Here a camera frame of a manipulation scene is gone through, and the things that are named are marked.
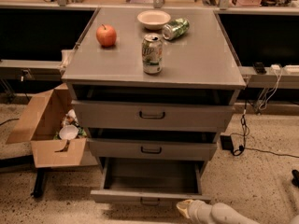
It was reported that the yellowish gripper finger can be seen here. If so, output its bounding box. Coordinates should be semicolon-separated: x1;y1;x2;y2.
176;200;192;218

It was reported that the grey bottom drawer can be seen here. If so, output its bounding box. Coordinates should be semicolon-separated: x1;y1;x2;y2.
91;158;211;206

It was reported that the grey drawer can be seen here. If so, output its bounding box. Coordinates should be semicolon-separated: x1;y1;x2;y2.
91;158;211;206
72;101;234;133
88;129;217;161

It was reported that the grey middle drawer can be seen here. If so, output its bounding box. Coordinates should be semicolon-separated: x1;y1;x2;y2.
88;129;217;161

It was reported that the grey drawer cabinet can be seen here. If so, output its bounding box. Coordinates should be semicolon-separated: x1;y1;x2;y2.
61;7;247;175

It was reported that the grey top drawer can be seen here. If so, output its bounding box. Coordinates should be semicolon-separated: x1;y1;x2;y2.
72;101;234;133

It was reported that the black power adapter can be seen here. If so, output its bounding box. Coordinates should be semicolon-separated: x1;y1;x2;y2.
221;135;234;151

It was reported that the black object at right edge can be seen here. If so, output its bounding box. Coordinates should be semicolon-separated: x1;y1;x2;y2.
292;170;299;188

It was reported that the white cup in box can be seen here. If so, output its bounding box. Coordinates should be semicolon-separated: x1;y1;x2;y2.
59;125;78;140

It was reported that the black table leg foot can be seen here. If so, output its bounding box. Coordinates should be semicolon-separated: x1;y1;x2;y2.
31;168;46;199

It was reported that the upright green soda can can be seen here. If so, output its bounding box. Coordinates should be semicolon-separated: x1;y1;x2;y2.
142;33;163;74

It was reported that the white power strip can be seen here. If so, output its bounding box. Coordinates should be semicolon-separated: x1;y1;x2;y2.
271;64;299;75

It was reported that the cardboard box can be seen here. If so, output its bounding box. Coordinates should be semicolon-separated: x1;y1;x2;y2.
7;84;86;168

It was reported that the lying green soda can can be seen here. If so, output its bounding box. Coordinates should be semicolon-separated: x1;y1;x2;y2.
162;18;190;41

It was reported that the red apple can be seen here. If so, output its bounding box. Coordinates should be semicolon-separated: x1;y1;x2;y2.
96;24;117;47

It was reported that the white bowl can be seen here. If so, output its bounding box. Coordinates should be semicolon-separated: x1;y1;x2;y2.
137;10;171;31

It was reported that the black cable on floor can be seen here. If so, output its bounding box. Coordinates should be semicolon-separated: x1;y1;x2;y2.
231;100;299;160

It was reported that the black device on rail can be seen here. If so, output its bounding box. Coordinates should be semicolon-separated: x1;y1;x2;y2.
252;63;266;75

